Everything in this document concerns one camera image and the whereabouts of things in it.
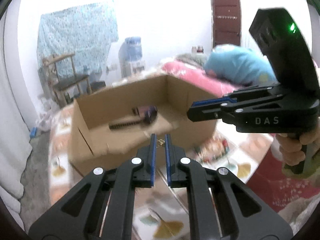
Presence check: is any gold butterfly charm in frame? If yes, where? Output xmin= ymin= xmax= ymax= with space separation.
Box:
xmin=156 ymin=139 xmax=165 ymax=148

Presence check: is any pink strap digital watch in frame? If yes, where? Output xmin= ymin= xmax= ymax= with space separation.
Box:
xmin=108 ymin=106 xmax=158 ymax=130

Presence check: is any dark red door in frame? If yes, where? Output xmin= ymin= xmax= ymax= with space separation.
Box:
xmin=211 ymin=0 xmax=241 ymax=48

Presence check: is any teal patterned hanging cloth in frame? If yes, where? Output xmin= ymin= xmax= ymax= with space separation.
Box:
xmin=37 ymin=3 xmax=118 ymax=74

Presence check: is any wooden chair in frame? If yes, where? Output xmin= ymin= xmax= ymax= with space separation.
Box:
xmin=42 ymin=53 xmax=93 ymax=108

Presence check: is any brown cardboard box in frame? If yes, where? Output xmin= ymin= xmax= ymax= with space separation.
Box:
xmin=67 ymin=75 xmax=216 ymax=175

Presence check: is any white curtain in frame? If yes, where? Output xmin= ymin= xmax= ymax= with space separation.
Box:
xmin=1 ymin=18 xmax=32 ymax=215

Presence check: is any white plastic bag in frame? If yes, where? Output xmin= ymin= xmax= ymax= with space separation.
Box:
xmin=36 ymin=94 xmax=60 ymax=132

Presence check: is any patterned tile tablecloth board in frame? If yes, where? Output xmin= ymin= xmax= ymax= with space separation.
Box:
xmin=48 ymin=74 xmax=275 ymax=240

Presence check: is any teal pillow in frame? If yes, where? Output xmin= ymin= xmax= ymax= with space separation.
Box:
xmin=204 ymin=44 xmax=277 ymax=86

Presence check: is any blue water jug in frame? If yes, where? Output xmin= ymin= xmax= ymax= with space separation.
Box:
xmin=118 ymin=37 xmax=145 ymax=78

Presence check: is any multicolour bead bracelet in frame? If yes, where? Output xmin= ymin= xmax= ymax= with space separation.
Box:
xmin=196 ymin=135 xmax=231 ymax=163

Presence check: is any right hand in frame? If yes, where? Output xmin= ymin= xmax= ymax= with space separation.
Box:
xmin=276 ymin=124 xmax=319 ymax=166

